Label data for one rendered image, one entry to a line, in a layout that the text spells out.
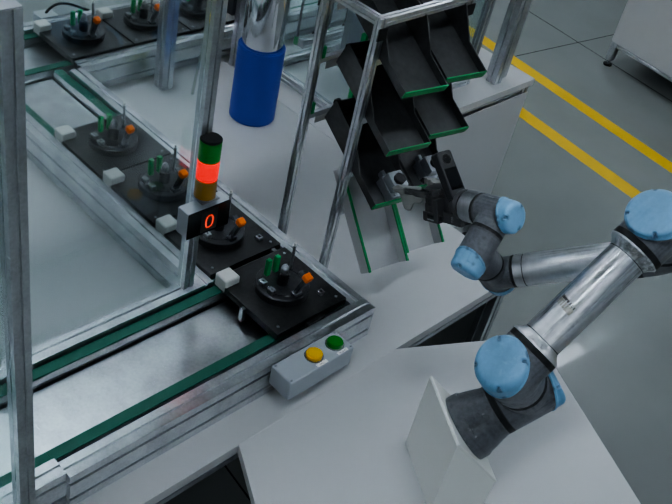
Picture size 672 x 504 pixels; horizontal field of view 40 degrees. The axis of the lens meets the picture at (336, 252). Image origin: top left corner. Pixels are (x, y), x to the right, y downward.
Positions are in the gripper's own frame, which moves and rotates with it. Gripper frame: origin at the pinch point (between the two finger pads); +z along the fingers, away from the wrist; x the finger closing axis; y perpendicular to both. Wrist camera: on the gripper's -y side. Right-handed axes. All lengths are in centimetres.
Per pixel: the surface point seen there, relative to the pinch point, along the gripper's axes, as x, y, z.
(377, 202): -4.8, 5.4, 7.0
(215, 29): -50, -43, -2
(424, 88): 0.6, -23.5, -6.5
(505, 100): 131, 11, 92
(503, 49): 125, -11, 88
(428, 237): 18.9, 22.8, 15.4
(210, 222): -48, 1, 15
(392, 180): -2.1, -0.2, 3.9
